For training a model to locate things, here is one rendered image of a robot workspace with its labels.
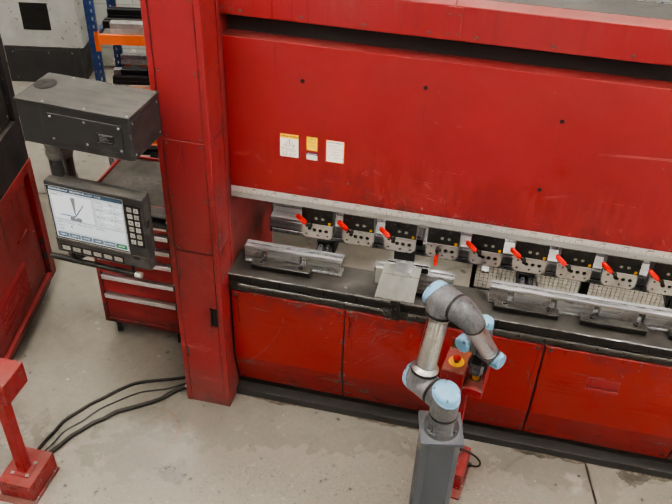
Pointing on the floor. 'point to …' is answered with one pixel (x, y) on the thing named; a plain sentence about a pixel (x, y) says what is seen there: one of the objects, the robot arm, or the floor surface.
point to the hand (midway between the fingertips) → (475, 375)
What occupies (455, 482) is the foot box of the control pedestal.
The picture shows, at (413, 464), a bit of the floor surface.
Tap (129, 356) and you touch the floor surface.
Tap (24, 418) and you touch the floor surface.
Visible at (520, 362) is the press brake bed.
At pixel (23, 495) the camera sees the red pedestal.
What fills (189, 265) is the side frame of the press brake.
